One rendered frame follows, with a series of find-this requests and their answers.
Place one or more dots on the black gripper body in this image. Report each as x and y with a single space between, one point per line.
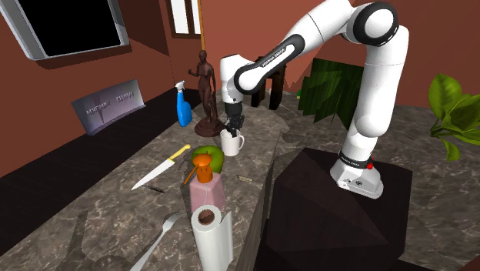
234 114

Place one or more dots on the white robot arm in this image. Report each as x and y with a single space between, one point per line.
378 94

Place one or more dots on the white mug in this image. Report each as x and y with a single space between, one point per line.
231 144

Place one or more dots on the brown human figure statue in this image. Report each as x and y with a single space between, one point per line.
205 86

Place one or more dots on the green apple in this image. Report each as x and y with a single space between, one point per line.
215 154

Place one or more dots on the dark wooden chair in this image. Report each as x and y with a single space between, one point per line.
272 88

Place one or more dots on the blue spray bottle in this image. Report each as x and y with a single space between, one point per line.
183 109

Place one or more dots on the pink soap dispenser orange pump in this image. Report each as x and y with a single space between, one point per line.
207 193

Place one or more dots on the dark green leafy plant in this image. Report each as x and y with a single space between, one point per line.
330 90

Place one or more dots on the small dark corkscrew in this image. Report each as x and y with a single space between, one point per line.
154 188

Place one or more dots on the grey lettered sign panel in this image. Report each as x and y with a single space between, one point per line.
108 105

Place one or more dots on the white paper towel roll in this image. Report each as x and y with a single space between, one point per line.
213 240

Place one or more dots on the dark robot stand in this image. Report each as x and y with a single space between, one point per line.
330 214

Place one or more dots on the silver fork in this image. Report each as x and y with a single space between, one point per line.
155 244

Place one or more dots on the light green leafy plant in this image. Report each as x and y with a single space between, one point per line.
455 109

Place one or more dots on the window with brown frame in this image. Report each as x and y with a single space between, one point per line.
184 17

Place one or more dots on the wall-mounted black television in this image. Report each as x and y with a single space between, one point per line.
71 22

